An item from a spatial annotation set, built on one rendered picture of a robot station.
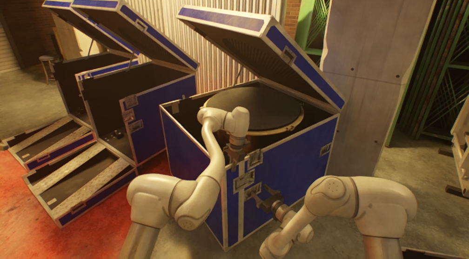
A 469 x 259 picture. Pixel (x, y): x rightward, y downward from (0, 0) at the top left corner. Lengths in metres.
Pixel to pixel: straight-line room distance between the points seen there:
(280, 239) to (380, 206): 0.51
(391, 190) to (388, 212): 0.07
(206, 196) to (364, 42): 1.73
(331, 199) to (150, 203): 0.59
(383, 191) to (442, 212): 2.24
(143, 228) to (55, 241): 1.84
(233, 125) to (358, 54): 1.30
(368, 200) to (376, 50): 1.50
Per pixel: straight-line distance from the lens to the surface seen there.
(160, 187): 0.91
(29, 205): 3.21
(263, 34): 1.24
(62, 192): 3.14
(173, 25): 4.49
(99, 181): 2.92
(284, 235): 1.20
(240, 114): 1.26
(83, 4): 2.88
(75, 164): 3.30
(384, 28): 2.16
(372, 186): 0.89
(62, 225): 2.77
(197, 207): 0.86
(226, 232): 1.86
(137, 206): 0.94
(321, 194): 0.82
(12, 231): 3.03
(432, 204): 3.15
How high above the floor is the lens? 1.89
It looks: 28 degrees down
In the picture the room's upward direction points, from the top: straight up
